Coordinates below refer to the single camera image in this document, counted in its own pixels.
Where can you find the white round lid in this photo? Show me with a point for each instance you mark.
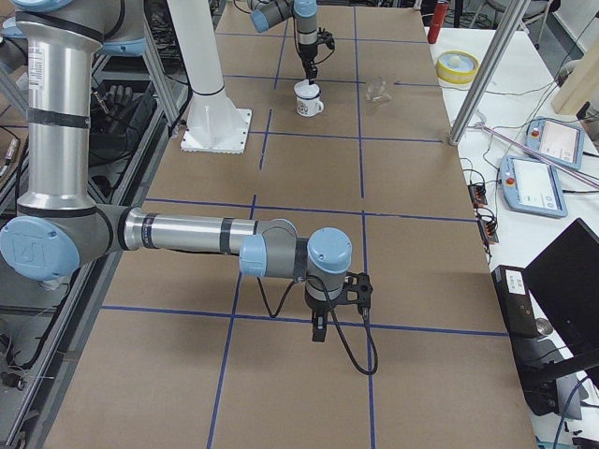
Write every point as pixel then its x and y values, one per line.
pixel 306 89

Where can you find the white enamel mug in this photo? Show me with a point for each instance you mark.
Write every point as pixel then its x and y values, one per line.
pixel 309 107

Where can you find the red bottle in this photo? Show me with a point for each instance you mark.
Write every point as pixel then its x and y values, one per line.
pixel 437 20

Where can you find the yellow tape roll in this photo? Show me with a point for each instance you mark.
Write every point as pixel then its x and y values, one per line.
pixel 457 67

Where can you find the orange connector board lower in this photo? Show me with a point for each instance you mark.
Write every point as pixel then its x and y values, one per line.
pixel 488 230

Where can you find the orange connector board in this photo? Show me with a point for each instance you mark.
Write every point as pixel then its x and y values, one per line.
pixel 477 192
pixel 488 230

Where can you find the black box device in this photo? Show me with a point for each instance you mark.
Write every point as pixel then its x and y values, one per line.
pixel 515 301

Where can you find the orange connector board upper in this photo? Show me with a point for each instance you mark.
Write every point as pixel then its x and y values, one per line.
pixel 477 192

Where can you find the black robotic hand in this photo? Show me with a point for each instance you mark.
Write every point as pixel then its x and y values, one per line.
pixel 114 103

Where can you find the lower teach pendant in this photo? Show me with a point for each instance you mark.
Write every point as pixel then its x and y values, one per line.
pixel 532 187

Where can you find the teach pendant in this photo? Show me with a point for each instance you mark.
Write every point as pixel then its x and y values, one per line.
pixel 559 141
pixel 532 187

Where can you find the black laptop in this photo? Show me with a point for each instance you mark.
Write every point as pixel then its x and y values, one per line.
pixel 563 279

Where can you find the upper teach pendant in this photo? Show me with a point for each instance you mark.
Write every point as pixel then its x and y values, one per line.
pixel 559 141

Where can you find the wooden beam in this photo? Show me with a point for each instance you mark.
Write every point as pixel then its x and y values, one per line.
pixel 580 86

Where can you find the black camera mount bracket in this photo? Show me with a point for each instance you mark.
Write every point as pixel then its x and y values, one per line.
pixel 357 290

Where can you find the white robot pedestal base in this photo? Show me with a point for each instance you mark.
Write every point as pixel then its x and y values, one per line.
pixel 213 122

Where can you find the aluminium frame post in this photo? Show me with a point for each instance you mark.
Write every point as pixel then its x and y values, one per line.
pixel 495 52

